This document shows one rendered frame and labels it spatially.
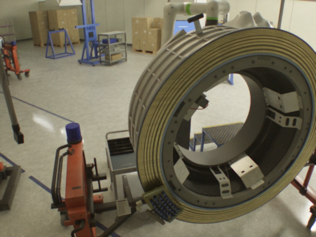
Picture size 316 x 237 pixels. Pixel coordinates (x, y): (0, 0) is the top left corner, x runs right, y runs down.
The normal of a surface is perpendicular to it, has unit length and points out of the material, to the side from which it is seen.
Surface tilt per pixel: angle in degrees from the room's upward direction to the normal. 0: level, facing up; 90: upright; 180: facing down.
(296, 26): 90
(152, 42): 90
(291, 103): 104
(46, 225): 0
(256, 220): 0
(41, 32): 90
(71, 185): 0
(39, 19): 90
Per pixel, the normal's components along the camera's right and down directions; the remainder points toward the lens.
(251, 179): 0.00, -0.06
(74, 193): 0.00, -0.90
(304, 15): -0.57, 0.36
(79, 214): 0.28, 0.42
